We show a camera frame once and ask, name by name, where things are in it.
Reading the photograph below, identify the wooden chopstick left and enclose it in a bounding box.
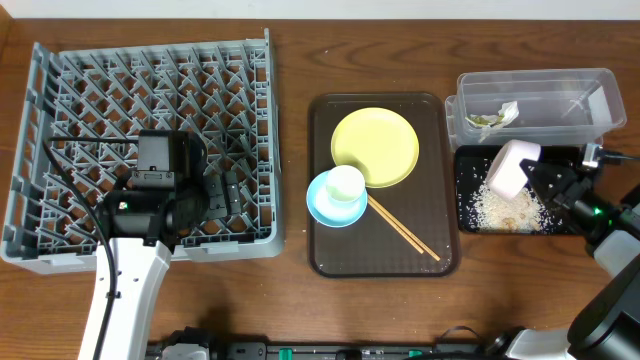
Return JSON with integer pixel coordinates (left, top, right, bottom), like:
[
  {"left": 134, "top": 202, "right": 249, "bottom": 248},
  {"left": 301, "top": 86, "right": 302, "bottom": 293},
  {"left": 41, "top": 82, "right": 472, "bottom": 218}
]
[{"left": 367, "top": 195, "right": 424, "bottom": 254}]

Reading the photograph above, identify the black rectangular waste tray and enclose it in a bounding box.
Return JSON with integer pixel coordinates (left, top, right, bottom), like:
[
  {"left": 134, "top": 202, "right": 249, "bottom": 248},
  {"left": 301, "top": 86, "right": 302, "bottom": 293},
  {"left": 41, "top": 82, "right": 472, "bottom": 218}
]
[{"left": 454, "top": 145, "right": 571, "bottom": 235}]

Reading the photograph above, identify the green snack wrapper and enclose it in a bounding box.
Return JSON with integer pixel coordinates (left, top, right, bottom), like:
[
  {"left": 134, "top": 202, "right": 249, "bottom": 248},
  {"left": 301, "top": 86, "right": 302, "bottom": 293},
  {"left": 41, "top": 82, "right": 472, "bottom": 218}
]
[{"left": 466, "top": 115, "right": 503, "bottom": 128}]

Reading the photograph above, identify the pink white bowl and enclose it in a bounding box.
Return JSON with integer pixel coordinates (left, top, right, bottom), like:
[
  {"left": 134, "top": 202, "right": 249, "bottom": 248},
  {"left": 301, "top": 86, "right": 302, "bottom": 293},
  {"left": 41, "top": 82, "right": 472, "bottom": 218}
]
[{"left": 486, "top": 140, "right": 541, "bottom": 201}]

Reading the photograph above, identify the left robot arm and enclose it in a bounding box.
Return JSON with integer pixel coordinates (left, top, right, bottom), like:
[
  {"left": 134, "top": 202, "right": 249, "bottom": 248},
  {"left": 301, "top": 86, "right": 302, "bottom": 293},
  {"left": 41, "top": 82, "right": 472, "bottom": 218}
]
[{"left": 79, "top": 130, "right": 241, "bottom": 359}]

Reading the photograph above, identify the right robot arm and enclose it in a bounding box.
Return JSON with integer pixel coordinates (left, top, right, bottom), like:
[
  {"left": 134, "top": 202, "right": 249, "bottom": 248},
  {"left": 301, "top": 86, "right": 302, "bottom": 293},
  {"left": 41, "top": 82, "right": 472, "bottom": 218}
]
[{"left": 488, "top": 159, "right": 639, "bottom": 360}]

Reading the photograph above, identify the clear plastic waste bin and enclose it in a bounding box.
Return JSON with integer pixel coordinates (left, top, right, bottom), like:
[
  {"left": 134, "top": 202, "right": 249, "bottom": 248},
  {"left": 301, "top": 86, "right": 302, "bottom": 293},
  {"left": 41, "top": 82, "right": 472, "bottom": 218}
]
[{"left": 445, "top": 68, "right": 627, "bottom": 150}]

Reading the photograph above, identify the light blue small plate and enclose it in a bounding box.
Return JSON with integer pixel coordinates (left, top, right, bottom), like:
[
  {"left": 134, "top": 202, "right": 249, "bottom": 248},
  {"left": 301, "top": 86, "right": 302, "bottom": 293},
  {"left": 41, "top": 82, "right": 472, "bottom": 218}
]
[{"left": 306, "top": 171, "right": 368, "bottom": 228}]

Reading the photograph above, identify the pale green plastic cup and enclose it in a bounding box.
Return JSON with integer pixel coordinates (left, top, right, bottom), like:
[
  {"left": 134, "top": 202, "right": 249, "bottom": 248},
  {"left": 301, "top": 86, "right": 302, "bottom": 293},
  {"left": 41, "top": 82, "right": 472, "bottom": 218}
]
[{"left": 326, "top": 165, "right": 365, "bottom": 203}]

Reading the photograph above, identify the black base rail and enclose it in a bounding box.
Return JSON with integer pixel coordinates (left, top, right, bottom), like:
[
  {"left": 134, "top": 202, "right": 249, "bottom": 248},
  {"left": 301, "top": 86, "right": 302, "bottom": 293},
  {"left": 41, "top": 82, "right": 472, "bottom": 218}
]
[{"left": 144, "top": 326, "right": 506, "bottom": 360}]

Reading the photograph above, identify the wooden chopstick right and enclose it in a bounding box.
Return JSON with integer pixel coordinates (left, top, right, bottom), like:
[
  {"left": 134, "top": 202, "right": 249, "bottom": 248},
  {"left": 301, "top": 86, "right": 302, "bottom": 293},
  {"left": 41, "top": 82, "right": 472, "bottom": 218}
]
[{"left": 385, "top": 208, "right": 441, "bottom": 261}]

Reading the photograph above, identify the grey plastic dishwasher rack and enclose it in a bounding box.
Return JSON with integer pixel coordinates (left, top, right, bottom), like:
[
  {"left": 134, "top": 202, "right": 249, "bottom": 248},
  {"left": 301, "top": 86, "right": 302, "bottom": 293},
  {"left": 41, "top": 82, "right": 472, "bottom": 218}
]
[{"left": 1, "top": 37, "right": 284, "bottom": 274}]

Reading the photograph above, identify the dark brown serving tray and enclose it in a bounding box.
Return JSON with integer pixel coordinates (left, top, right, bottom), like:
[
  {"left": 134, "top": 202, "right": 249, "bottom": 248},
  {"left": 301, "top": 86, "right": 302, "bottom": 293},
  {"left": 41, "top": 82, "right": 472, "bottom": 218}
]
[{"left": 308, "top": 93, "right": 460, "bottom": 278}]

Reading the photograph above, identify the wooden chopstick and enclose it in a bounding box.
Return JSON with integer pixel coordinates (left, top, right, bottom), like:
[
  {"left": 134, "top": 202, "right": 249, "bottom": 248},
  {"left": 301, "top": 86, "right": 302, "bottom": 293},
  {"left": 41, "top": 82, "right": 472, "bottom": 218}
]
[
  {"left": 385, "top": 208, "right": 441, "bottom": 261},
  {"left": 367, "top": 195, "right": 424, "bottom": 254}
]

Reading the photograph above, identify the yellow round plate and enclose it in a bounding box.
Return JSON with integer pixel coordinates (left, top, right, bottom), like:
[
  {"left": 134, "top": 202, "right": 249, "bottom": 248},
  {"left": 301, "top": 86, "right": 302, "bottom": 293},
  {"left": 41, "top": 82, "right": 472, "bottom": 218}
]
[{"left": 330, "top": 107, "right": 420, "bottom": 188}]

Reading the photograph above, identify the spilled rice pile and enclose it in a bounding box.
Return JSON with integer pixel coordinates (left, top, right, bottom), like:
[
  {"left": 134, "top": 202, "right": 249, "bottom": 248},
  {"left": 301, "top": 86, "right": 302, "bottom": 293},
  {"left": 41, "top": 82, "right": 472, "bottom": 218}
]
[{"left": 468, "top": 184, "right": 553, "bottom": 233}]

